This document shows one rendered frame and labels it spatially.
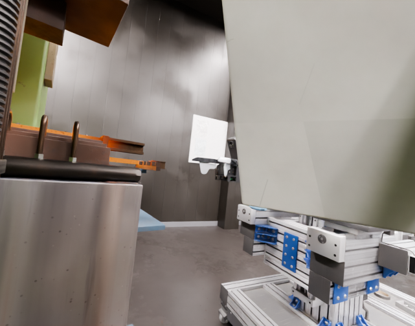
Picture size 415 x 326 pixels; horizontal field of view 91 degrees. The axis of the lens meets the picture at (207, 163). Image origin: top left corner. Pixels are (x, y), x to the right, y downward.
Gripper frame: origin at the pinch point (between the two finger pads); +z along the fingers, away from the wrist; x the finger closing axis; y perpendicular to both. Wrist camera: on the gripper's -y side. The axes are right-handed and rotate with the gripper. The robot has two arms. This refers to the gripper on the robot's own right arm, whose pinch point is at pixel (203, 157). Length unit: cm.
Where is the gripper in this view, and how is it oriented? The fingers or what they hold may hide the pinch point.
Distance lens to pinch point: 68.1
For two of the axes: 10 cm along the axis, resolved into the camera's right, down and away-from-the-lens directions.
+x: -5.9, -0.2, 8.1
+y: -1.0, 9.9, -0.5
